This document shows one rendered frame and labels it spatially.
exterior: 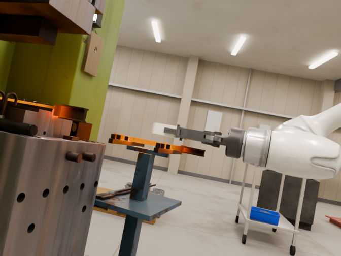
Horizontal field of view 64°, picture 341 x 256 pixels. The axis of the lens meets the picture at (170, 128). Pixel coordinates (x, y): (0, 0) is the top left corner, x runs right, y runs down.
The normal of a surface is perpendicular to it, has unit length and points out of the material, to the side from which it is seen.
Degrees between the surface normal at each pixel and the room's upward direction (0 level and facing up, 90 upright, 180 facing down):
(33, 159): 90
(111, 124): 90
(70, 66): 90
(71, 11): 90
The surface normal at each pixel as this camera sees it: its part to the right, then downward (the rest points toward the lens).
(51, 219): 0.94, 0.17
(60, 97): -0.28, -0.10
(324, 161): -0.17, 0.13
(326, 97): -0.04, -0.05
